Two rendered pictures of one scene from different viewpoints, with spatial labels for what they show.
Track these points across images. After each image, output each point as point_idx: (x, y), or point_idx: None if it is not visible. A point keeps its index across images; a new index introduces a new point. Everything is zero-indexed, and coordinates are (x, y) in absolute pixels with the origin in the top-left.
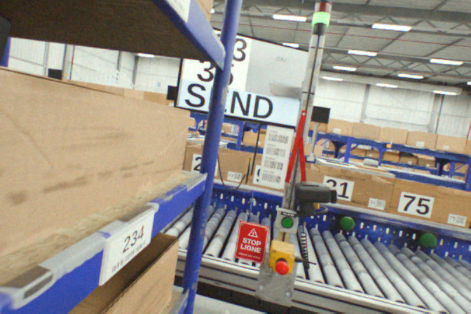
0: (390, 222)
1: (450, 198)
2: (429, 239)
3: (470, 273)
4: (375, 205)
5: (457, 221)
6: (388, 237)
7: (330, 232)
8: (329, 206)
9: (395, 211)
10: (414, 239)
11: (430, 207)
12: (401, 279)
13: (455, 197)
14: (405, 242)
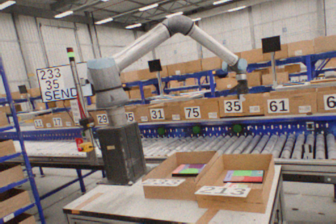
0: (178, 125)
1: (206, 104)
2: (195, 129)
3: (199, 140)
4: (175, 118)
5: (212, 115)
6: (184, 133)
7: (155, 137)
8: (152, 124)
9: (185, 118)
10: None
11: (199, 112)
12: (150, 148)
13: (208, 102)
14: (191, 133)
